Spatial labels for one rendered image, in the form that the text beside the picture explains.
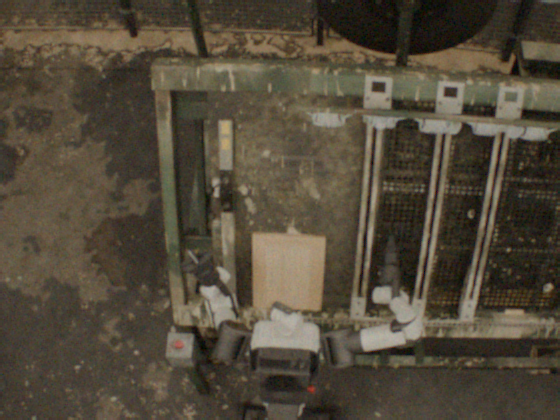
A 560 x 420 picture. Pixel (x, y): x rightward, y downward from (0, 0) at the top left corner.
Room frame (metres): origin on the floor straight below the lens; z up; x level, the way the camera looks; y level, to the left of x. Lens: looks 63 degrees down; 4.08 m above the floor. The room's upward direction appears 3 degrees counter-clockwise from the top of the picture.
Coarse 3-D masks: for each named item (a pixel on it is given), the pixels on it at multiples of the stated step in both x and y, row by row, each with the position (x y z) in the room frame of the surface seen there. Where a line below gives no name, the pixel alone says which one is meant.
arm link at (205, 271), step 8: (200, 256) 1.10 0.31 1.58; (208, 256) 1.09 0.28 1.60; (184, 264) 1.07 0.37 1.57; (192, 264) 1.07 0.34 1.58; (200, 264) 1.06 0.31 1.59; (208, 264) 1.07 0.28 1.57; (184, 272) 1.04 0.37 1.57; (192, 272) 1.04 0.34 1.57; (200, 272) 1.05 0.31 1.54; (208, 272) 1.06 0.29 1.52; (216, 272) 1.07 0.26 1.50; (200, 280) 1.04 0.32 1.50; (208, 280) 1.03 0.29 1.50
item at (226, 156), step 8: (224, 120) 1.61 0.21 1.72; (232, 120) 1.62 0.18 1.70; (232, 128) 1.60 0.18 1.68; (224, 136) 1.58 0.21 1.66; (232, 136) 1.59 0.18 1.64; (232, 144) 1.57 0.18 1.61; (224, 152) 1.54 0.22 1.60; (232, 152) 1.55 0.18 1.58; (224, 160) 1.52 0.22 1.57; (232, 160) 1.53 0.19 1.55; (224, 168) 1.50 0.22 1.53; (232, 168) 1.51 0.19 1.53; (232, 176) 1.49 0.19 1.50; (232, 184) 1.47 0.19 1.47; (232, 192) 1.45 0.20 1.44; (224, 216) 1.39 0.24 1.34; (232, 216) 1.39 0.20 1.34; (224, 224) 1.37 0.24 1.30; (232, 224) 1.37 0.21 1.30; (224, 232) 1.35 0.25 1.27; (232, 232) 1.35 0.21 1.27; (224, 240) 1.33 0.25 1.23; (232, 240) 1.32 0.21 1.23; (224, 248) 1.31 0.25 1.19; (232, 248) 1.30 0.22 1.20; (224, 256) 1.28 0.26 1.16; (232, 256) 1.28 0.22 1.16; (224, 264) 1.26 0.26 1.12; (232, 264) 1.26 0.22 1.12; (232, 272) 1.24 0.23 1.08; (232, 280) 1.22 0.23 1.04; (232, 288) 1.19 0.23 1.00
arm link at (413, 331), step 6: (402, 300) 0.98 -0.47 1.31; (396, 306) 0.96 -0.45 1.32; (402, 306) 0.94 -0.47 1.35; (408, 306) 0.94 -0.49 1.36; (396, 312) 0.93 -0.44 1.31; (420, 318) 0.87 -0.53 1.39; (414, 324) 0.84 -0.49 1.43; (420, 324) 0.85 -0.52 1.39; (408, 330) 0.82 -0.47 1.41; (414, 330) 0.82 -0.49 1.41; (420, 330) 0.83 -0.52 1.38; (408, 336) 0.80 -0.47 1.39; (414, 336) 0.80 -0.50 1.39; (420, 336) 0.81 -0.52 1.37
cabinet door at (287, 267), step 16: (256, 240) 1.33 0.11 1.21; (272, 240) 1.32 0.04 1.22; (288, 240) 1.32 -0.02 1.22; (304, 240) 1.31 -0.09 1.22; (320, 240) 1.31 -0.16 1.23; (256, 256) 1.29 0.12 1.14; (272, 256) 1.28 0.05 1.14; (288, 256) 1.28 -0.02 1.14; (304, 256) 1.27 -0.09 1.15; (320, 256) 1.27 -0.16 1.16; (256, 272) 1.24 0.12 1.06; (272, 272) 1.24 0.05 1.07; (288, 272) 1.23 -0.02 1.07; (304, 272) 1.23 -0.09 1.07; (320, 272) 1.22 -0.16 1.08; (256, 288) 1.19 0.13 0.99; (272, 288) 1.19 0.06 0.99; (288, 288) 1.19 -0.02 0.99; (304, 288) 1.18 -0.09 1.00; (320, 288) 1.17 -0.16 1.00; (256, 304) 1.15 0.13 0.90; (288, 304) 1.14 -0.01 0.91; (304, 304) 1.13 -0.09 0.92; (320, 304) 1.13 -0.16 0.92
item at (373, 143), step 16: (368, 80) 1.61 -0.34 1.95; (384, 80) 1.61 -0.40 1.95; (368, 96) 1.58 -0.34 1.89; (384, 96) 1.57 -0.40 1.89; (368, 128) 1.53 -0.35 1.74; (368, 144) 1.50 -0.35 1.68; (368, 160) 1.46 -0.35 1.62; (368, 176) 1.43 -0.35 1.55; (368, 192) 1.41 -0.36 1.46; (368, 208) 1.35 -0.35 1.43; (368, 224) 1.32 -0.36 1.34; (368, 240) 1.27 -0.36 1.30; (368, 256) 1.22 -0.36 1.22; (368, 272) 1.18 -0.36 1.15; (352, 288) 1.17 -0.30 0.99; (352, 304) 1.09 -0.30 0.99
